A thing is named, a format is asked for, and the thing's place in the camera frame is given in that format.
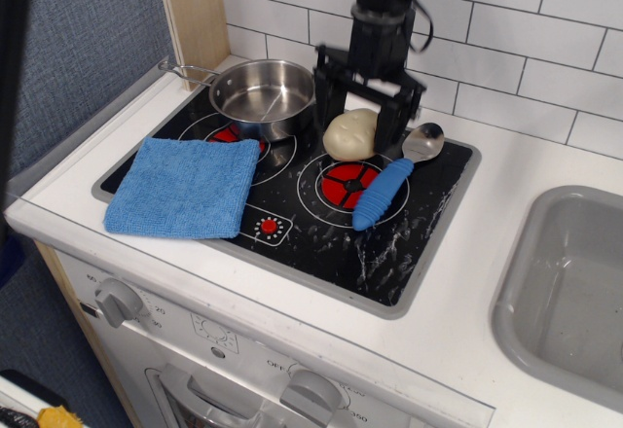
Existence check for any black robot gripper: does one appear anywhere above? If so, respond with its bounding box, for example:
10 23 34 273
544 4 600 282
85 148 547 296
314 7 425 153

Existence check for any black toy stovetop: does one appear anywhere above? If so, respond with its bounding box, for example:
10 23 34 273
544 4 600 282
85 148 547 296
92 75 483 321

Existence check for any stainless steel pot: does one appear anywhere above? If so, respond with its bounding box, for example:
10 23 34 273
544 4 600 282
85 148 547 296
158 59 315 142

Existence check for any blue handled metal spoon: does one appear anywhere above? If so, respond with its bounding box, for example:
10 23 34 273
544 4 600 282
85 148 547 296
352 123 445 232

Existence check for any beige toy potato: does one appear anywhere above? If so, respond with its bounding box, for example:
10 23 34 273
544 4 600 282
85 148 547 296
322 108 378 161

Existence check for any white toy oven front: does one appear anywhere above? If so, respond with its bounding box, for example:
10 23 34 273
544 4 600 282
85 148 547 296
58 254 493 427

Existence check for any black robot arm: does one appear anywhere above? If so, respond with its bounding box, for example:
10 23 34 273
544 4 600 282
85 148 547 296
314 0 425 153

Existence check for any grey oven knob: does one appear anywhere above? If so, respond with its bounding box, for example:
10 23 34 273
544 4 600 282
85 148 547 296
95 278 143 329
279 370 343 427

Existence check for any yellow and black object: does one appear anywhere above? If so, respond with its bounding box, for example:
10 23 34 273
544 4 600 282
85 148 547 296
1 407 84 428

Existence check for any grey sink basin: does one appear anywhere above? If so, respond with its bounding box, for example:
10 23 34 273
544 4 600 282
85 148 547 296
493 186 622 411

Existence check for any blue microfiber cloth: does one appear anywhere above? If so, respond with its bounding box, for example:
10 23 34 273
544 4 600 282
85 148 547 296
103 137 260 239

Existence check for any grey left oven knob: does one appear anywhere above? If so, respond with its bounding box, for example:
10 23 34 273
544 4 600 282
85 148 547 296
95 278 143 329

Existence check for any light wooden side post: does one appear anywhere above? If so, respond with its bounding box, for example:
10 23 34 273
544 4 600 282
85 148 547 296
163 0 230 69

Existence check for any grey right oven knob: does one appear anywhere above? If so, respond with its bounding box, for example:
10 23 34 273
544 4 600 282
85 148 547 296
279 370 343 427

